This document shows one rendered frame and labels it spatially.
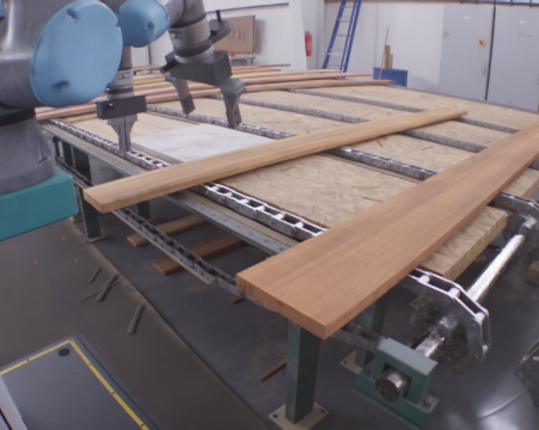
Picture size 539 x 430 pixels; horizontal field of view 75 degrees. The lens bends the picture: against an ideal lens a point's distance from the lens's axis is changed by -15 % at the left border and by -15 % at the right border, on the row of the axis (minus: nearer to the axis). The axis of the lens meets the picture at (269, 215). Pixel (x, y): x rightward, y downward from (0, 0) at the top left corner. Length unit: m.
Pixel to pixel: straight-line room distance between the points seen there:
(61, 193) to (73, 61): 0.21
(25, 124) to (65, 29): 0.19
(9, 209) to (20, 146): 0.08
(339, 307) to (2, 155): 0.53
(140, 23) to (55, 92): 0.22
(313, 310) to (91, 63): 0.46
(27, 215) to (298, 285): 0.43
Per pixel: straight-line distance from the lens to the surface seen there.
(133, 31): 0.64
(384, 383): 0.69
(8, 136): 0.58
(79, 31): 0.46
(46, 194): 0.58
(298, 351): 1.28
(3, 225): 0.58
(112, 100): 1.10
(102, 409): 1.26
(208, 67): 0.76
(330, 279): 0.71
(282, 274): 0.71
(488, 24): 6.41
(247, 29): 10.06
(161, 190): 1.16
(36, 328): 2.21
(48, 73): 0.44
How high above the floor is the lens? 1.26
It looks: 24 degrees down
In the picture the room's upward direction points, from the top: straight up
